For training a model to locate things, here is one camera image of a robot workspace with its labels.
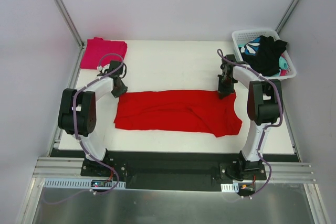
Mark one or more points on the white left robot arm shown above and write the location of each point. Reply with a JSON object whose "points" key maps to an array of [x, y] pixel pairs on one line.
{"points": [[78, 114]]}

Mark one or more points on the aluminium frame post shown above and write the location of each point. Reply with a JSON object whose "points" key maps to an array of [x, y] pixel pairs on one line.
{"points": [[69, 22], [294, 1]]}

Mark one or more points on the aluminium rail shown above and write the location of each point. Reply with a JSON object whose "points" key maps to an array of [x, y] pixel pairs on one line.
{"points": [[58, 167], [292, 173]]}

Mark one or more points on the folded magenta t shirt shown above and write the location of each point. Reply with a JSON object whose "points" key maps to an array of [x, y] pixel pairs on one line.
{"points": [[100, 52]]}

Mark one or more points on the left white cable duct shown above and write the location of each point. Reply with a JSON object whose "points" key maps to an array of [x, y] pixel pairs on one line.
{"points": [[82, 184]]}

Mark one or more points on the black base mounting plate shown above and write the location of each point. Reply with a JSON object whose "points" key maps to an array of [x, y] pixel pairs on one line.
{"points": [[166, 171]]}

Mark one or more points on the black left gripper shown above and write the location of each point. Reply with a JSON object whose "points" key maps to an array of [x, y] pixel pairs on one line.
{"points": [[119, 89]]}

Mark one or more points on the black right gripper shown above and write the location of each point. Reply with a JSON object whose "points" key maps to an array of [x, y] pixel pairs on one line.
{"points": [[226, 89]]}

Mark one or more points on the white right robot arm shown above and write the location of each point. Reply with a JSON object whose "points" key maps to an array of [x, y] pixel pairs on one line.
{"points": [[264, 109]]}

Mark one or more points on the right aluminium frame post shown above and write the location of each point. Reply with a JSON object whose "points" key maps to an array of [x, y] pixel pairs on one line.
{"points": [[294, 1]]}

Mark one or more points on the right white cable duct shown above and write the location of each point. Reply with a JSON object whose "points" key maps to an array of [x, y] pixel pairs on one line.
{"points": [[230, 188]]}

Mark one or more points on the left aluminium frame post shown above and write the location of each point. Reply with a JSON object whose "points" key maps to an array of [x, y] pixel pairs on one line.
{"points": [[69, 22]]}

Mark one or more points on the black t shirt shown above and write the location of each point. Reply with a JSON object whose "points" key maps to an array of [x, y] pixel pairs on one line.
{"points": [[265, 56]]}

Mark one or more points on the aluminium rail right side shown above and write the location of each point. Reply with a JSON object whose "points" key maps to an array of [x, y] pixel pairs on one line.
{"points": [[292, 173]]}

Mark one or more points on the white cable duct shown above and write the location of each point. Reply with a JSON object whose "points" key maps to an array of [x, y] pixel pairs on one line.
{"points": [[230, 188], [82, 184]]}

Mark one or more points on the red t shirt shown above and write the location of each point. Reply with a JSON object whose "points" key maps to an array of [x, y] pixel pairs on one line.
{"points": [[178, 110]]}

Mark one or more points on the aluminium rail left side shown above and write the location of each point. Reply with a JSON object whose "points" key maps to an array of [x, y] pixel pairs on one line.
{"points": [[58, 167]]}

